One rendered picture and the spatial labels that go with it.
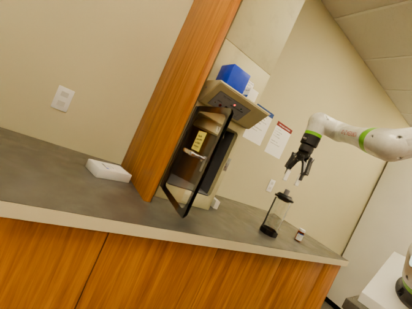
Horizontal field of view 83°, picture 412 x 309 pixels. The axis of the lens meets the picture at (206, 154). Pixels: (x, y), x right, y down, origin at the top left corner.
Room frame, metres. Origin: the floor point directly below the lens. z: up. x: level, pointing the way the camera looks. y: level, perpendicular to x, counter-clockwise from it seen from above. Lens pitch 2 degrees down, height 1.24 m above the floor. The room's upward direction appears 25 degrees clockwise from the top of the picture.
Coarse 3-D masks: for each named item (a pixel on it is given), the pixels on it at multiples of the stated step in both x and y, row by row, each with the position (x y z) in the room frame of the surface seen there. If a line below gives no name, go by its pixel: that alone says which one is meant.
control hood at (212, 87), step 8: (208, 80) 1.02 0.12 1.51; (216, 80) 0.96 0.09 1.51; (208, 88) 0.99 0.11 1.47; (216, 88) 0.96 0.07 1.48; (224, 88) 0.97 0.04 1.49; (232, 88) 0.97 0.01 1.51; (200, 96) 1.02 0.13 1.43; (208, 96) 0.99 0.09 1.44; (232, 96) 1.00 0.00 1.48; (240, 96) 1.01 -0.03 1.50; (208, 104) 1.03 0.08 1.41; (248, 104) 1.05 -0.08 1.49; (256, 104) 1.06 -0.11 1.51; (248, 112) 1.09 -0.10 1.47; (256, 112) 1.09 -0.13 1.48; (264, 112) 1.10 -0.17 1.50; (232, 120) 1.14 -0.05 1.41; (240, 120) 1.13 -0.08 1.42; (248, 120) 1.13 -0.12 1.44; (256, 120) 1.14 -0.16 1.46; (248, 128) 1.18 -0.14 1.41
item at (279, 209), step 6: (276, 198) 1.28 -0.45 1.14; (276, 204) 1.26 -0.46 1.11; (282, 204) 1.25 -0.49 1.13; (288, 204) 1.25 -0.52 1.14; (270, 210) 1.28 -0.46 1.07; (276, 210) 1.25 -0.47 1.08; (282, 210) 1.25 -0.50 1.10; (270, 216) 1.26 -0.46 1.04; (276, 216) 1.25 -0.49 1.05; (282, 216) 1.25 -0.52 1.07; (264, 222) 1.28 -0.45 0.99; (270, 222) 1.25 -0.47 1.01; (276, 222) 1.25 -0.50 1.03; (282, 222) 1.26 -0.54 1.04; (270, 228) 1.25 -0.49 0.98; (276, 228) 1.25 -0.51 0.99
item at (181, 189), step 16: (208, 112) 0.90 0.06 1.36; (224, 112) 0.78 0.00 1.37; (192, 128) 0.98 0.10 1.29; (208, 128) 0.84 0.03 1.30; (224, 128) 0.75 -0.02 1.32; (192, 144) 0.91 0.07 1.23; (208, 144) 0.79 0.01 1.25; (176, 160) 0.99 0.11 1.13; (192, 160) 0.86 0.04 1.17; (208, 160) 0.75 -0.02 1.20; (176, 176) 0.93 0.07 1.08; (192, 176) 0.81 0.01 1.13; (176, 192) 0.87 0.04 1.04; (192, 192) 0.76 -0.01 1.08; (176, 208) 0.81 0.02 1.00
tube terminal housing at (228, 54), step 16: (224, 48) 1.04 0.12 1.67; (224, 64) 1.06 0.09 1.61; (240, 64) 1.10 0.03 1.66; (256, 64) 1.15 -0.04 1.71; (256, 80) 1.17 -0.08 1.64; (192, 112) 1.03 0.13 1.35; (240, 128) 1.19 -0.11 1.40; (224, 160) 1.22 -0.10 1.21; (160, 192) 1.04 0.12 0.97; (208, 192) 1.22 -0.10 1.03; (208, 208) 1.21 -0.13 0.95
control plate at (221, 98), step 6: (216, 96) 1.00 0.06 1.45; (222, 96) 1.00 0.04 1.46; (228, 96) 1.00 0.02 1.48; (210, 102) 1.02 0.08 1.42; (216, 102) 1.02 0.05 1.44; (222, 102) 1.03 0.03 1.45; (228, 102) 1.03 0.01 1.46; (234, 102) 1.03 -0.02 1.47; (234, 108) 1.06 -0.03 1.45; (240, 108) 1.06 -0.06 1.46; (246, 108) 1.06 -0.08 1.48; (234, 114) 1.09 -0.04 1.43; (240, 114) 1.09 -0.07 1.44
